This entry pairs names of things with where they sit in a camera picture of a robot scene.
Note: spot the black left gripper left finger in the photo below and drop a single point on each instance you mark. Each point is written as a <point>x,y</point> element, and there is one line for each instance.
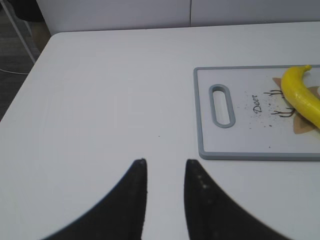
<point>120,215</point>

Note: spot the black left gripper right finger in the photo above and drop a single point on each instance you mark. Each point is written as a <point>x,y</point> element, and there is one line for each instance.
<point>212,215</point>

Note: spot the yellow plastic banana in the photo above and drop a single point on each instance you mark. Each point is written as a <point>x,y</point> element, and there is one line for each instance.
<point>298,95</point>

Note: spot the grey-rimmed white cutting board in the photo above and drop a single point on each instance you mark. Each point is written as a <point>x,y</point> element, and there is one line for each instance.
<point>241,114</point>

